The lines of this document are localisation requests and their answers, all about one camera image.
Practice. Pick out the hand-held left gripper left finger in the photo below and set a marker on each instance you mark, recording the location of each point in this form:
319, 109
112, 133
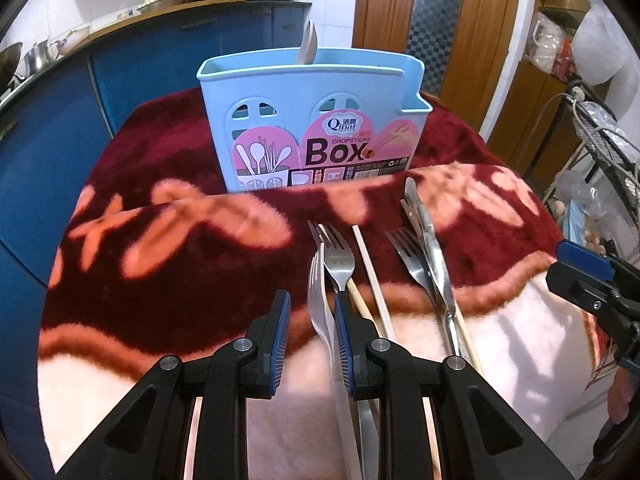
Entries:
280, 340

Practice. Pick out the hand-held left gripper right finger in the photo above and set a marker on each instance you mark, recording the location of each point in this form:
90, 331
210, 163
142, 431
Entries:
345, 345

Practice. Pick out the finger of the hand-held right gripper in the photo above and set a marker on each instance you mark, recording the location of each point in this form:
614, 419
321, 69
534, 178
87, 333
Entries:
582, 259

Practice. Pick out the ivory chopstick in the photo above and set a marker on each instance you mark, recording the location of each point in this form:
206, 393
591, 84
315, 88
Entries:
372, 285

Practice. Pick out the stainless steel table knife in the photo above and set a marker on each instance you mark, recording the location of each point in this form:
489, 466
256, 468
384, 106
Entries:
435, 255
412, 217

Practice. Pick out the light blue plastic utensil box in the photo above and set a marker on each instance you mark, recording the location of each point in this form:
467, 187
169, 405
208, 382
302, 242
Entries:
260, 85

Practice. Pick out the person's right hand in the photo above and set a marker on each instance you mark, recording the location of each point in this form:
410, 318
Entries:
620, 397

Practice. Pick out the clear plastic bag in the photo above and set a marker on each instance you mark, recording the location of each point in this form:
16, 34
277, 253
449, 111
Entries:
575, 190

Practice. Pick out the red and pink floral blanket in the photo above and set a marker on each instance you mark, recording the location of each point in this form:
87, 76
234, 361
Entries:
175, 285

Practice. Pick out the wooden shelf unit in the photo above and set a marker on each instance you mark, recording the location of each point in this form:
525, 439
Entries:
520, 105

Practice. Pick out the white plastic bag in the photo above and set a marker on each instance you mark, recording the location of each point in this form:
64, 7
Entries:
600, 45

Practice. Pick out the clear bag with pink contents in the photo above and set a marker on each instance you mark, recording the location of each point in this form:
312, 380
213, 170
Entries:
547, 45

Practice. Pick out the blue kitchen cabinet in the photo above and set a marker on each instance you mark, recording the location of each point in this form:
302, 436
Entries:
50, 160

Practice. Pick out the metal spoon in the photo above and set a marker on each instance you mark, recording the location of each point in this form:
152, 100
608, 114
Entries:
309, 42

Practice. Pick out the wooden door with glass panel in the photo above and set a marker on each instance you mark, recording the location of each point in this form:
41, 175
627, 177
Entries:
390, 20

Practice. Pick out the bowl of pale food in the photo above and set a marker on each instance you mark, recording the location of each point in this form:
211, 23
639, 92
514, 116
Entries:
162, 0

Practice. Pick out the small white bowl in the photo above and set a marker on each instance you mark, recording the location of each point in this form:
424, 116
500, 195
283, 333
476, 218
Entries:
75, 37

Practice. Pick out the black wok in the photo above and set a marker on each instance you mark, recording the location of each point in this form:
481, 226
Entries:
10, 65

